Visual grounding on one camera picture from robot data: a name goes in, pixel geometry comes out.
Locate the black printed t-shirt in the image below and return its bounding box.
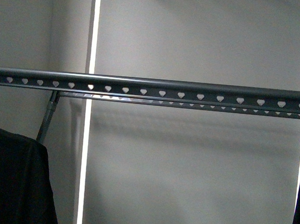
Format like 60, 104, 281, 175
0, 129, 58, 224

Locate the dark perforated front rack rail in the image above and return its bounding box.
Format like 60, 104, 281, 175
0, 67, 300, 113

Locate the dark perforated rack rail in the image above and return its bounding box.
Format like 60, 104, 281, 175
0, 67, 300, 113
60, 92, 300, 120

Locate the dark perforated rear rack rail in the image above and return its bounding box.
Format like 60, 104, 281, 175
60, 92, 300, 120

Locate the dark rack side frame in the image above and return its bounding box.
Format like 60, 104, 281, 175
36, 91, 60, 143

